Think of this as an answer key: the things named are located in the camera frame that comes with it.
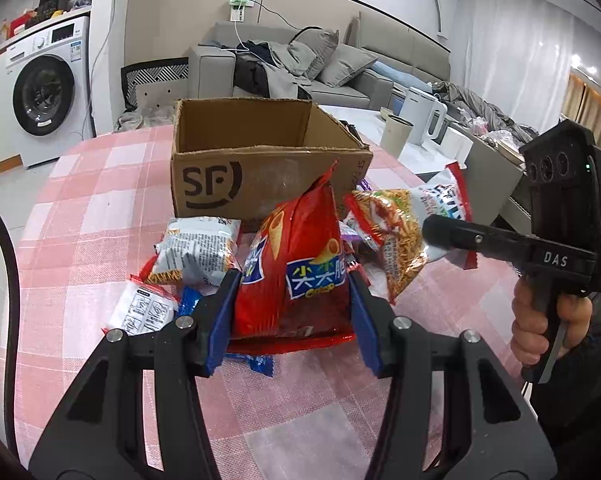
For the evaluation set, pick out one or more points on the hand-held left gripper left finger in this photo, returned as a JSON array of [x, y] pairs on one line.
[[225, 310]]

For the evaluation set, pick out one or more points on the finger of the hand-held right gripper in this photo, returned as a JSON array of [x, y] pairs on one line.
[[455, 235]]

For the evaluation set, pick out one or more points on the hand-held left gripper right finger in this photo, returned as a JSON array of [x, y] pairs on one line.
[[364, 320]]

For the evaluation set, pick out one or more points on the orange stick snack bag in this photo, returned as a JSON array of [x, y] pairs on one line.
[[395, 240]]

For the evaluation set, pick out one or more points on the large red snack bag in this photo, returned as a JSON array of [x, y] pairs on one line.
[[290, 240]]

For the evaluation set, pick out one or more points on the brown cardboard box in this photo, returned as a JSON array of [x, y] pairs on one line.
[[280, 180]]

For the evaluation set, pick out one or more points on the person's right hand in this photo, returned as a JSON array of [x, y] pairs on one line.
[[520, 320]]

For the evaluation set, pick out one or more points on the blue snack packet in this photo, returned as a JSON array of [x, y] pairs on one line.
[[186, 302], [258, 364]]

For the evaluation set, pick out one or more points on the white red snack bag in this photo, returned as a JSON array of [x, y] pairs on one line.
[[440, 195]]

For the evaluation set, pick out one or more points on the silver snack bag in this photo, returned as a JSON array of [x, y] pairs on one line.
[[195, 250]]

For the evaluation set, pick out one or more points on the white printed snack packet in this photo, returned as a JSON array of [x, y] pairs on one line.
[[140, 310]]

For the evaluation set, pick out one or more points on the white paper roll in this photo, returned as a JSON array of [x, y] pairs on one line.
[[458, 147]]

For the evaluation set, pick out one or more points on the orange curtain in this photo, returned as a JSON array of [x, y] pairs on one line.
[[595, 105]]

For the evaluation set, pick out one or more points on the beige cup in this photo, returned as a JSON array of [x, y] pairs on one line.
[[396, 137]]

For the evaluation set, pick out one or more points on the grey crumpled blanket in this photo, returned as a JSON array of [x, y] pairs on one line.
[[485, 105]]

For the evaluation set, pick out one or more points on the white electric kettle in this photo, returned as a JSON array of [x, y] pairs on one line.
[[420, 115]]

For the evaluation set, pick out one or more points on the white coffee table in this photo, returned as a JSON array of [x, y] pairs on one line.
[[360, 120]]

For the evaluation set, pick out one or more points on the pink checked tablecloth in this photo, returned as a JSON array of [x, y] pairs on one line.
[[105, 220]]

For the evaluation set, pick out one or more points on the white curtain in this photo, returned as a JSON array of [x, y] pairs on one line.
[[520, 50]]

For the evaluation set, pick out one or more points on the light blue cushion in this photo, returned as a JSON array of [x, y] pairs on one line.
[[393, 75]]

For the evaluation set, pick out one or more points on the grey pillow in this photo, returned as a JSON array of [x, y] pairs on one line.
[[313, 50], [345, 65]]

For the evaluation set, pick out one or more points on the beige crumpled cloth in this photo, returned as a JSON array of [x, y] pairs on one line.
[[140, 120]]

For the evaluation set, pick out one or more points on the dark jacket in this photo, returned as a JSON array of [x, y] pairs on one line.
[[250, 77]]

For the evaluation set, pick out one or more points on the grey jacket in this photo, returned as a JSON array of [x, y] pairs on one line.
[[285, 72]]

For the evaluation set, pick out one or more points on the grey sofa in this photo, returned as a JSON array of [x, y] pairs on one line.
[[210, 70]]

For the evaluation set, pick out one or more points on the black patterned mat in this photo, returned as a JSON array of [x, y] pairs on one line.
[[153, 75]]

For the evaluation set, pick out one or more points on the white washing machine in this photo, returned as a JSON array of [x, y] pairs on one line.
[[45, 95]]

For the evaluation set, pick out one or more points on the red box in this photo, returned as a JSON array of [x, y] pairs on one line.
[[24, 24]]

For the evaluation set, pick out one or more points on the black rice cooker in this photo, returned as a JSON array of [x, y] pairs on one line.
[[55, 2]]

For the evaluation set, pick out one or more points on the wall power socket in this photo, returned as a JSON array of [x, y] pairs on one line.
[[241, 5]]

